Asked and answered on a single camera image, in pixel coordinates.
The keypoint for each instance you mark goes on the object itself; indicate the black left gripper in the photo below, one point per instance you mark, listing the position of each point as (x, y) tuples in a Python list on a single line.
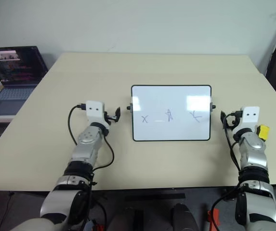
[(109, 117)]

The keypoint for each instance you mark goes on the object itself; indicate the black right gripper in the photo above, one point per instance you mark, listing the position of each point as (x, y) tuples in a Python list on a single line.
[(234, 120)]

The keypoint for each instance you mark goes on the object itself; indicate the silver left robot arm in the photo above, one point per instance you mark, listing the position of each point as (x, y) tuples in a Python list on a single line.
[(86, 144)]

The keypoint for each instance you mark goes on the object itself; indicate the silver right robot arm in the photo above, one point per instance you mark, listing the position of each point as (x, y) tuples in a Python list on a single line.
[(254, 154)]

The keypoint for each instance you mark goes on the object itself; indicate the yellow sponge with dark backing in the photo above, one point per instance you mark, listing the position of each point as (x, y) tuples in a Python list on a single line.
[(264, 132)]

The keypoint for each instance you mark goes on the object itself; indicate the black-framed whiteboard with stand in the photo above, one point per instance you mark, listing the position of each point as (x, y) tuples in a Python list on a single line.
[(171, 113)]

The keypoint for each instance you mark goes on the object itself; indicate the black flat strip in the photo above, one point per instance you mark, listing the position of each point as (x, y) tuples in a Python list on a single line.
[(154, 197)]

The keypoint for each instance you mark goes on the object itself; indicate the orange plastic clamp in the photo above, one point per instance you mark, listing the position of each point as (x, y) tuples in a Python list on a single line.
[(213, 216)]

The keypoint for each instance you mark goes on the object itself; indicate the dark rounded leg shape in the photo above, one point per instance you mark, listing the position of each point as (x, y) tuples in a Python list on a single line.
[(184, 217)]

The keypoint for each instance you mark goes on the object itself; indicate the open grey laptop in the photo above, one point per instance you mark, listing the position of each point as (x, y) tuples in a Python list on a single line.
[(12, 79)]

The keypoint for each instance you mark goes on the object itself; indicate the red plastic part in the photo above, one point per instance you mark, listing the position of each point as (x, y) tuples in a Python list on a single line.
[(98, 226)]

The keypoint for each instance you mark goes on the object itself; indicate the beige robot torso shell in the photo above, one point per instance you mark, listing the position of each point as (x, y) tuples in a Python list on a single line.
[(34, 222)]

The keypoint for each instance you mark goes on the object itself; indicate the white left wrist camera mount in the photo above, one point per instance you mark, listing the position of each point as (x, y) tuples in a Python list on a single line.
[(95, 111)]

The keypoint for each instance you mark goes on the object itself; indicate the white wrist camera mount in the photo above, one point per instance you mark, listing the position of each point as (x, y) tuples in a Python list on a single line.
[(249, 116), (95, 111)]

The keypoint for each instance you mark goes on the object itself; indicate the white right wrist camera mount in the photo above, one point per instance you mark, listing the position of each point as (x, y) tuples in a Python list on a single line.
[(249, 116)]

